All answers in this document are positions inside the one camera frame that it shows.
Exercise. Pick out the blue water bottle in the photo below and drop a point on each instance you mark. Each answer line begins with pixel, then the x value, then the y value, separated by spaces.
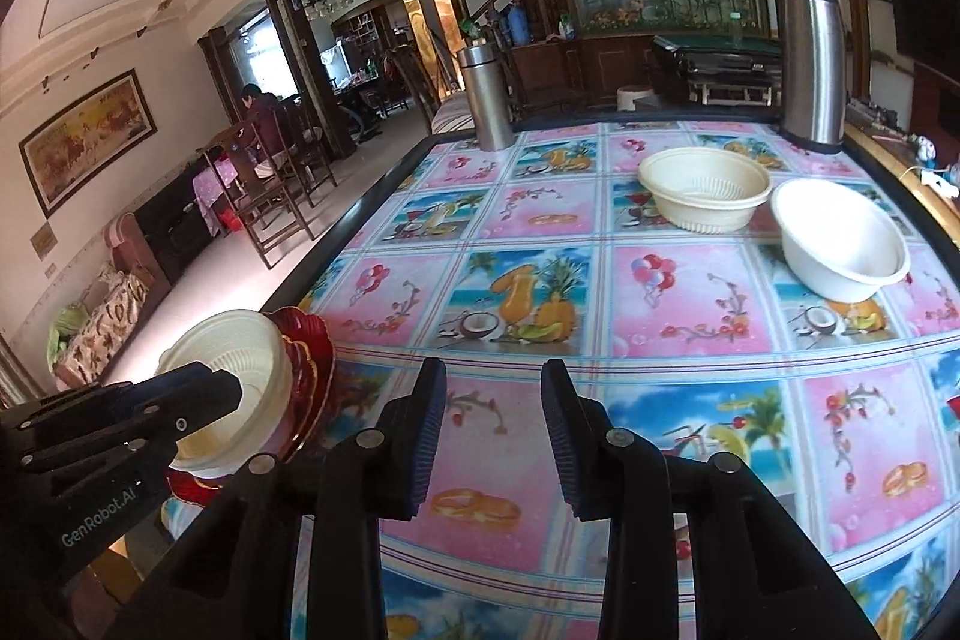
pixel 517 21

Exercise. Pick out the striped seat cushion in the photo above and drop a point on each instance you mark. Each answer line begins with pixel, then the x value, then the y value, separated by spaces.
pixel 454 119

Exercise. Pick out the green cushion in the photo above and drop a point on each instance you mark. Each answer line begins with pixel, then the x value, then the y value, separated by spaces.
pixel 67 325

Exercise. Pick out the green mahjong table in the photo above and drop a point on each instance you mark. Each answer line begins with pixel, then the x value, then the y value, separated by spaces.
pixel 712 66

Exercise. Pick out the printed plastic tablecloth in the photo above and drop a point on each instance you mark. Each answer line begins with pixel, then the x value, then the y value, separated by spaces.
pixel 600 295

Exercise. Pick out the pink tablecloth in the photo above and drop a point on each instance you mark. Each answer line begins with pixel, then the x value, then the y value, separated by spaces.
pixel 206 186

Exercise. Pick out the white plastic bowl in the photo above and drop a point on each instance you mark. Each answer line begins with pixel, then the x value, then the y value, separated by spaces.
pixel 840 242
pixel 279 415

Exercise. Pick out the red plate with gold print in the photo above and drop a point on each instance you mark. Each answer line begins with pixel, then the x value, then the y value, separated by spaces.
pixel 191 488

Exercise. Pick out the framed wall painting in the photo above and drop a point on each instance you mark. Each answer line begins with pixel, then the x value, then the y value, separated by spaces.
pixel 86 141

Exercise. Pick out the brown sofa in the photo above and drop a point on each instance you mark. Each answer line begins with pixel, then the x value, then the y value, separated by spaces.
pixel 127 250

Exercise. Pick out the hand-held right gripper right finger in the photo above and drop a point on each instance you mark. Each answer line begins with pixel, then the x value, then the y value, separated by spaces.
pixel 570 445

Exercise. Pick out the large steel thermos jug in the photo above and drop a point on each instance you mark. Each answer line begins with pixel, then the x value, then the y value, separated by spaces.
pixel 814 59

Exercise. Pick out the white plastic stool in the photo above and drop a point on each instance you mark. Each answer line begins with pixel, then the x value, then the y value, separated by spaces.
pixel 636 96

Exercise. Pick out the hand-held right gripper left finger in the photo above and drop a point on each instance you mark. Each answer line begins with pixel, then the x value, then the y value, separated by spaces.
pixel 420 445

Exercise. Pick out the black television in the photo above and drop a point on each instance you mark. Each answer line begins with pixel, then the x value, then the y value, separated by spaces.
pixel 926 18

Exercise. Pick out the dark wooden chair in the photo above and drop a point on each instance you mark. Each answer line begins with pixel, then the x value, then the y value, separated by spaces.
pixel 304 141
pixel 255 197
pixel 412 78

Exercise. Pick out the leaf patterned cushion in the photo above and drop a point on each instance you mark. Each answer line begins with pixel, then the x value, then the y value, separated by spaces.
pixel 105 317

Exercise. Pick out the slim steel thermos bottle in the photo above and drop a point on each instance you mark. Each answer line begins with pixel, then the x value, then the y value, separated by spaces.
pixel 486 96

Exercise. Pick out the dark low cabinet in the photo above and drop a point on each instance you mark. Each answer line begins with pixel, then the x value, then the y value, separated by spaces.
pixel 176 220

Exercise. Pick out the cream strainer bowl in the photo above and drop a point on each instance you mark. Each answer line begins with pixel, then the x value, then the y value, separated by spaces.
pixel 225 347
pixel 705 190

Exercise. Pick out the small white figurine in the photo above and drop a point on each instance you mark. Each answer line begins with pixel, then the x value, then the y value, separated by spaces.
pixel 926 149

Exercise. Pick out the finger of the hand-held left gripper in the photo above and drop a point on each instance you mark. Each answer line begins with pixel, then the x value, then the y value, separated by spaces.
pixel 176 379
pixel 202 404

